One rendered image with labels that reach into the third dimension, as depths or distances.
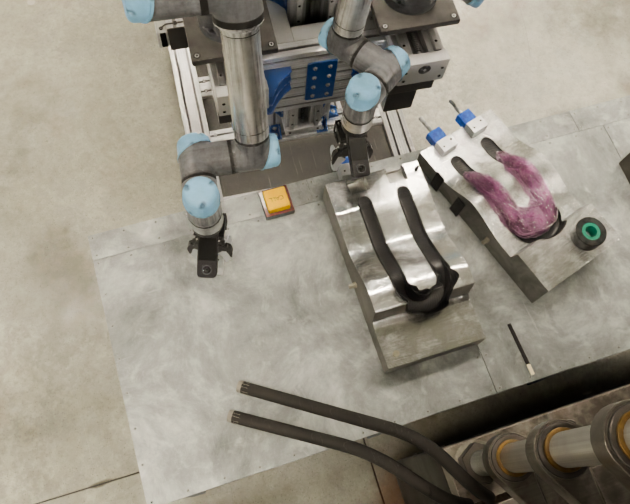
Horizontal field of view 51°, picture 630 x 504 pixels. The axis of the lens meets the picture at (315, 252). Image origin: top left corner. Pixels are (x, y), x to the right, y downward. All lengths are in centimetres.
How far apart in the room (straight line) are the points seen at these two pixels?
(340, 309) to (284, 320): 15
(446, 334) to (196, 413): 64
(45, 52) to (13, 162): 54
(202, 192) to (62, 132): 163
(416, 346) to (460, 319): 13
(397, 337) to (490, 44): 191
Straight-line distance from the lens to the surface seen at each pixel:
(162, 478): 164
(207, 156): 142
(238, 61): 129
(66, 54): 315
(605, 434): 100
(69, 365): 257
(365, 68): 158
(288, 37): 189
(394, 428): 154
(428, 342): 165
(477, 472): 165
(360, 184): 176
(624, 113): 220
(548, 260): 175
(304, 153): 254
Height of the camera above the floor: 242
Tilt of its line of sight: 69 degrees down
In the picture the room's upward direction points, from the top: 10 degrees clockwise
